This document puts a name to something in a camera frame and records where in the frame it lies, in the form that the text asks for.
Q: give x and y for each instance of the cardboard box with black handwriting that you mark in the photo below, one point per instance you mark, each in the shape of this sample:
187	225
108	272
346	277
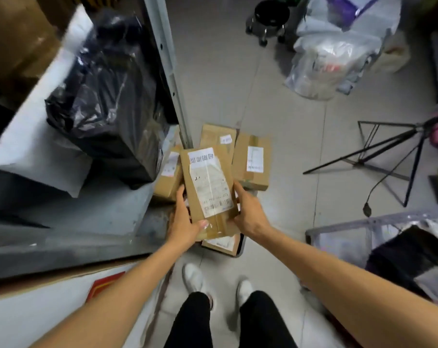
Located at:
219	244

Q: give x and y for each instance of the white right shoe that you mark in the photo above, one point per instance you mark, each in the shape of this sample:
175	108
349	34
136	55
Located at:
245	291

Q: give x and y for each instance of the person's left forearm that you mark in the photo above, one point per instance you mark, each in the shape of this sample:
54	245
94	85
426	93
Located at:
113	308

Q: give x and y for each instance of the person's leg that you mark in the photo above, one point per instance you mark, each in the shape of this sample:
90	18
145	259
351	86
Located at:
191	322
266	322

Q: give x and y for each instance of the low grey metal rack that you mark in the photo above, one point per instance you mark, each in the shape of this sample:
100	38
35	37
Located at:
342	239

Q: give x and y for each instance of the person's right forearm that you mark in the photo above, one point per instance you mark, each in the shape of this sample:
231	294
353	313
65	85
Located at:
367	293

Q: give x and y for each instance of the person's left hand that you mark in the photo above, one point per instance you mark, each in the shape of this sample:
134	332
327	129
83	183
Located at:
182	228

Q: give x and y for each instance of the cardboard box black swirl logo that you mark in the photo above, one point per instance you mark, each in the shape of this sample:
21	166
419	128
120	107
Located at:
213	135

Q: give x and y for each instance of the person's right hand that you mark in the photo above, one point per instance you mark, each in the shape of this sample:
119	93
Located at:
253	217

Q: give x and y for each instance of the person's right leg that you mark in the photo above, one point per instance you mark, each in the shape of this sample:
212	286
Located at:
266	322

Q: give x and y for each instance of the labelled cardboard box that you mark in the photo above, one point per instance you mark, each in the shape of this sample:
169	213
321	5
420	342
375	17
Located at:
166	184

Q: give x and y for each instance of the white shoe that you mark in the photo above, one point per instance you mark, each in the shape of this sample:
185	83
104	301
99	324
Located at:
245	291
195	280

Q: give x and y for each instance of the black fabric bag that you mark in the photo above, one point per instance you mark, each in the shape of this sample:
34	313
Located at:
403	257

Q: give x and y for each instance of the white left shoe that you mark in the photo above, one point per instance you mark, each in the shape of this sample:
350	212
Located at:
195	280

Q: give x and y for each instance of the black light stand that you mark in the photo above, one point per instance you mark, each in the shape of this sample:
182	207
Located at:
385	144

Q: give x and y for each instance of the black plastic bag parcel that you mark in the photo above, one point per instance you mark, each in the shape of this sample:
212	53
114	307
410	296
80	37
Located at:
110	105

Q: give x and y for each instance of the red yellow wall sign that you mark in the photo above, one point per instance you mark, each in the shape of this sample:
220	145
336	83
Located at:
103	286

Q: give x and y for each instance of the grey metal shelf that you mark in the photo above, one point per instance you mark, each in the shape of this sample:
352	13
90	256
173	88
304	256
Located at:
164	68

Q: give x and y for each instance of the person's left leg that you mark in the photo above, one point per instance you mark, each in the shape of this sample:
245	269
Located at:
191	322

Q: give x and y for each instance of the cardboard box green printed tape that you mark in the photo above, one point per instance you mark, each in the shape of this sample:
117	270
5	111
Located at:
240	170

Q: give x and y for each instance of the cardboard parcel white label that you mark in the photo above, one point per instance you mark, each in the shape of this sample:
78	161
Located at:
211	192

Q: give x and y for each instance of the stacked brown cardboard boxes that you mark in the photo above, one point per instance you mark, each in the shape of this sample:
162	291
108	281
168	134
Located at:
16	39

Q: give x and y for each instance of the heap of white plastic bags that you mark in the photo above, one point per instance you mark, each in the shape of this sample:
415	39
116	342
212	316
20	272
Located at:
335	57

